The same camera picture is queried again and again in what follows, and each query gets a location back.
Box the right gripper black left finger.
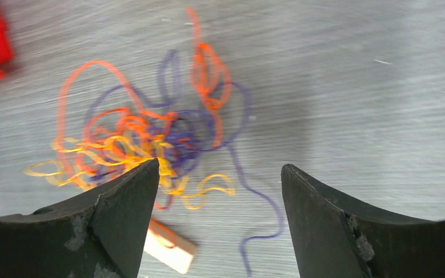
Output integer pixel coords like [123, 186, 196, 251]
[0, 159, 159, 277]

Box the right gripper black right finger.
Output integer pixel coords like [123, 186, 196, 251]
[281, 164, 445, 277]

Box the yellow string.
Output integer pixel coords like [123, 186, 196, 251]
[23, 132, 236, 211]

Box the orange string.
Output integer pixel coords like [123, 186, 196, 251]
[55, 8, 234, 211]

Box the tan wooden block near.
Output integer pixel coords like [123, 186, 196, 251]
[144, 217, 199, 275]

